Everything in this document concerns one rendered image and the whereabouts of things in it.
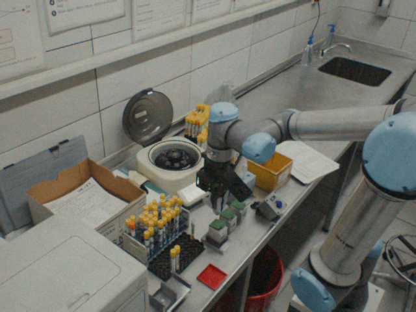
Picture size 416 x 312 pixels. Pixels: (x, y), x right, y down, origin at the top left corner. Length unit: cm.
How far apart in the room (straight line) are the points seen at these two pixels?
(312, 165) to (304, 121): 73
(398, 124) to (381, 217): 19
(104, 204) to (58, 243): 46
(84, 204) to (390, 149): 97
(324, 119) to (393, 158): 29
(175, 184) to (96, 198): 27
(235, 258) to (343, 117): 58
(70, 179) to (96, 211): 16
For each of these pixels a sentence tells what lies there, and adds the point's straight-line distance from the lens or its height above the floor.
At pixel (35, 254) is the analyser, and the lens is 89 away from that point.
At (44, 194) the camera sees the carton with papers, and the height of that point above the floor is 98.
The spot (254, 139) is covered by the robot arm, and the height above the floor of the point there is 134.
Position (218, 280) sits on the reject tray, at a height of 88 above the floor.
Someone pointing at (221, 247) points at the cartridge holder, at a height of 89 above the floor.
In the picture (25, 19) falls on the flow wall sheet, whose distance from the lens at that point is 119.
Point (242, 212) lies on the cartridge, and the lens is 131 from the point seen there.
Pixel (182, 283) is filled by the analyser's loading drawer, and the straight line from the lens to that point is 112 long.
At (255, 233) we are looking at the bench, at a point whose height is 88.
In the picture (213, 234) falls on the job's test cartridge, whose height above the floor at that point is 93.
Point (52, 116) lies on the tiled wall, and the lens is 133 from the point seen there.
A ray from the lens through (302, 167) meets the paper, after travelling 164.
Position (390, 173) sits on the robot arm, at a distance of 68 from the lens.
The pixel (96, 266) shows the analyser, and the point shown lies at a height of 117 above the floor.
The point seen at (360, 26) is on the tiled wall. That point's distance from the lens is 335.
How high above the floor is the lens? 181
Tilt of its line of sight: 34 degrees down
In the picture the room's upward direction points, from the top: 4 degrees clockwise
